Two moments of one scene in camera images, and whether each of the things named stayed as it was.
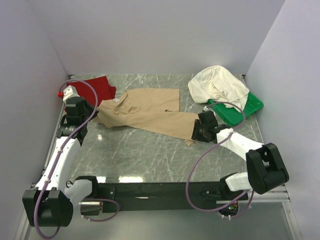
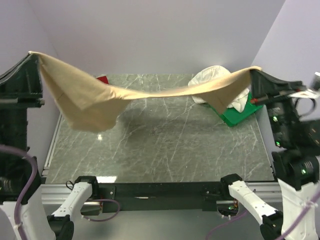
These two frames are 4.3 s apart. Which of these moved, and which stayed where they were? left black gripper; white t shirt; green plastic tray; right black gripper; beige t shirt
Moved: beige t shirt; right black gripper; left black gripper
Stayed: white t shirt; green plastic tray
